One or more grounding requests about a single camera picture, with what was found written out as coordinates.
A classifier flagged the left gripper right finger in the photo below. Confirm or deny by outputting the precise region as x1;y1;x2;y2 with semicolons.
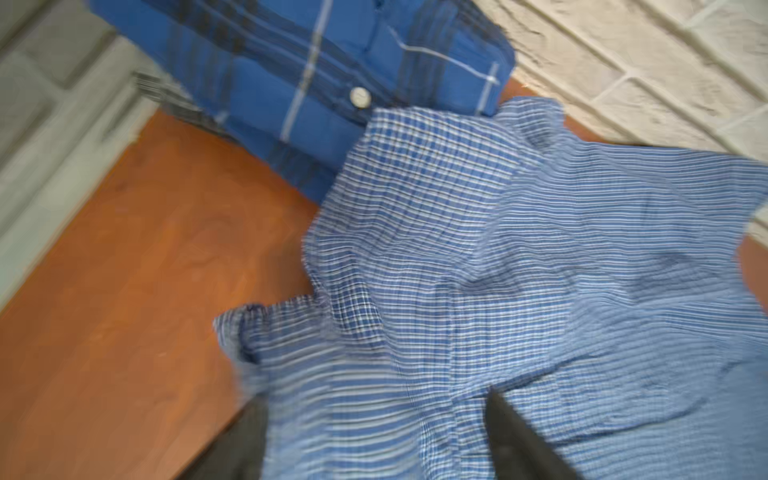
484;388;581;480

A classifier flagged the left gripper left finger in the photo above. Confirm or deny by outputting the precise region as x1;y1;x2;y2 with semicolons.
176;396;267;480

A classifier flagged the blue small-check shirt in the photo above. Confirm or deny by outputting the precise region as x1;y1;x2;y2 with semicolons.
215;97;767;479

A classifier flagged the folded dark blue plaid shirt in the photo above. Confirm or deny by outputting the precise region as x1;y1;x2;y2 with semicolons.
89;0;516;202

